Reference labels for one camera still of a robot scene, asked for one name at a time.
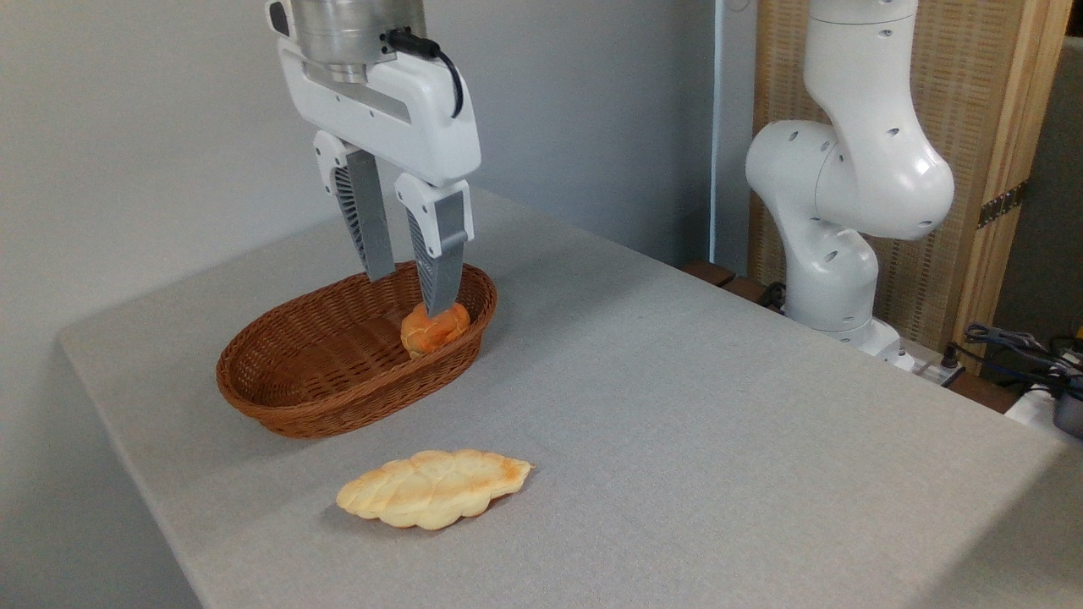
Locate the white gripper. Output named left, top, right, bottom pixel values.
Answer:
left=277, top=38, right=482, bottom=319

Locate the round orange bread roll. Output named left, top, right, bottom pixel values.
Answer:
left=400, top=301, right=471, bottom=359

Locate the pale braided bread loaf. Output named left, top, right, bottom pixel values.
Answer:
left=336, top=449, right=535, bottom=531

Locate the brown wicker basket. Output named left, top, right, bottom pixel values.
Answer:
left=216, top=261, right=498, bottom=440

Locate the brown wooden base board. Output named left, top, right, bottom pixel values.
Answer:
left=680, top=260, right=789, bottom=315

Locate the woven wooden folding screen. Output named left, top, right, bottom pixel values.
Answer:
left=749, top=0, right=1074, bottom=375

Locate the dark metal screen hinge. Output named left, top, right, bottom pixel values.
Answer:
left=977, top=179, right=1031, bottom=230

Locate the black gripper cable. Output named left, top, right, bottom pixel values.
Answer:
left=385, top=28, right=465, bottom=119

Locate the white vertical wall trim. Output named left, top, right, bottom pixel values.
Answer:
left=711, top=0, right=759, bottom=273

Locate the bundle of dark cables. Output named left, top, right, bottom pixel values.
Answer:
left=952, top=322, right=1083, bottom=392

